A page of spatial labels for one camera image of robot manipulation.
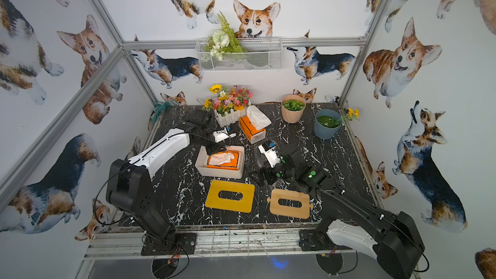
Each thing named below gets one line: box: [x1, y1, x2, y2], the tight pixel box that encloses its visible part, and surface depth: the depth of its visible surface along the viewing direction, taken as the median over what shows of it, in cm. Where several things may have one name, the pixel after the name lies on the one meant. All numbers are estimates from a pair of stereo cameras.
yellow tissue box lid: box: [205, 180, 256, 214], surface depth 87 cm
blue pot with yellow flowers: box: [313, 107, 361, 141], surface depth 102 cm
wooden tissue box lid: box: [266, 188, 314, 220], surface depth 85 cm
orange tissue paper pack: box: [206, 149, 240, 171], surface depth 90 cm
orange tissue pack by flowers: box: [238, 104, 272, 145], surface depth 103 cm
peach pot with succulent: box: [280, 94, 307, 124], surface depth 108 cm
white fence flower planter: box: [202, 83, 254, 128], surface depth 105 cm
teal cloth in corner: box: [152, 100, 172, 124], surface depth 123 cm
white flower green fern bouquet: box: [204, 10, 245, 62], surface depth 82 cm
